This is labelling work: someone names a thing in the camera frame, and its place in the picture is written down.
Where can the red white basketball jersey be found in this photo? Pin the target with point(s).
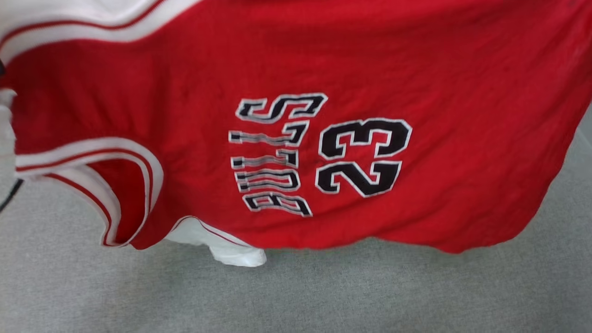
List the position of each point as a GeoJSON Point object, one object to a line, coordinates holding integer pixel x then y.
{"type": "Point", "coordinates": [439, 92]}

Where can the grey fabric sofa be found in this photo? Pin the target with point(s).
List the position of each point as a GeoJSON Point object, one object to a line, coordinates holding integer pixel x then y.
{"type": "Point", "coordinates": [323, 291]}

